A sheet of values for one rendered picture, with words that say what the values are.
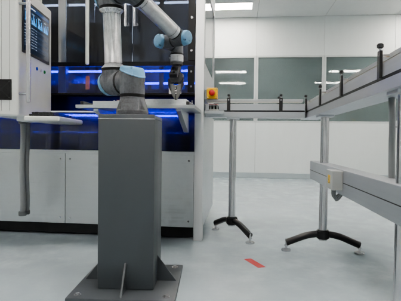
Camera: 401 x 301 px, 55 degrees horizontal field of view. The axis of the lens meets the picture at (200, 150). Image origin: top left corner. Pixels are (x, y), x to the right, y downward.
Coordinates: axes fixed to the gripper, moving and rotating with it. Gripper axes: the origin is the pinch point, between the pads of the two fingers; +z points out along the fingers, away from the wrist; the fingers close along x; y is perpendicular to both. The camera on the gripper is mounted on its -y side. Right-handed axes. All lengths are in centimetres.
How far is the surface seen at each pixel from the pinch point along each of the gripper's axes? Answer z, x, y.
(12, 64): -17, 89, -15
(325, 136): 21, -88, 21
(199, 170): 45, -10, 39
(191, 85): -12.2, -4.4, 38.8
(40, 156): 37, 102, 39
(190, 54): -33, -3, 39
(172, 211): 73, 8, 39
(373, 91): 7, -82, -80
